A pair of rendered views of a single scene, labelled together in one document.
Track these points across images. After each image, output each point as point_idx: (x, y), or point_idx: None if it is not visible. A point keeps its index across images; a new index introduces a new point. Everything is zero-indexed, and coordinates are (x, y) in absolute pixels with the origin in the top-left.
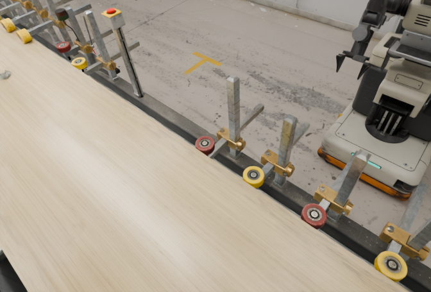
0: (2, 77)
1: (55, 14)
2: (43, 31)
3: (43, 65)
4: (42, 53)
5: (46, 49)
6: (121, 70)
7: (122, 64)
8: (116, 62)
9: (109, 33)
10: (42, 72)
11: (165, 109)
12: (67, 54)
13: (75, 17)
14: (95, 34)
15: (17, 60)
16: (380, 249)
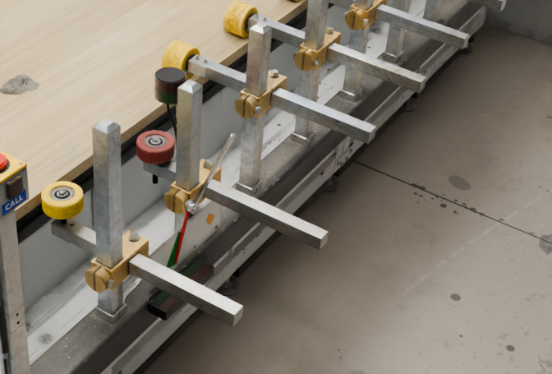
0: (5, 85)
1: (250, 78)
2: (351, 91)
3: (53, 136)
4: (116, 117)
5: (135, 118)
6: (489, 362)
7: (526, 355)
8: (531, 334)
9: (280, 228)
10: (19, 142)
11: None
12: (149, 168)
13: (190, 116)
14: (95, 184)
15: (89, 84)
16: None
